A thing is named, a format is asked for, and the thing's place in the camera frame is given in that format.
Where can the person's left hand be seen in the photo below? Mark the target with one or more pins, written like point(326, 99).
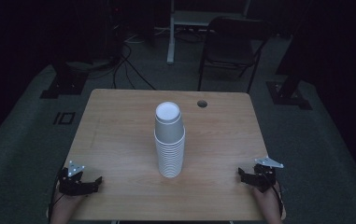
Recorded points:
point(68, 203)

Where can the black stand base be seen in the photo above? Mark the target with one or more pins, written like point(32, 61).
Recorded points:
point(65, 85)
point(287, 95)

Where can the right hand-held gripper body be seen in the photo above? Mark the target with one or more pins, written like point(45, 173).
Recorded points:
point(265, 175)

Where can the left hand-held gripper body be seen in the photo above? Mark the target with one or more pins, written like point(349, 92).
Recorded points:
point(71, 183)

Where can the person's right hand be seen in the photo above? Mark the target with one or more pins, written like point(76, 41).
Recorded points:
point(267, 200)

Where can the black folding chair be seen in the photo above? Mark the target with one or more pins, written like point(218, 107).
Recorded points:
point(233, 46)

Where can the dark round table grommet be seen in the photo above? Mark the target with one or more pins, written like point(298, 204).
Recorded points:
point(202, 104)

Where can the white metal desk frame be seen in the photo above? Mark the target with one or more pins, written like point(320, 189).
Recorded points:
point(172, 34)

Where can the stack of white paper cups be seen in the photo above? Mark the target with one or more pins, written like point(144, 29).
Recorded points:
point(169, 146)

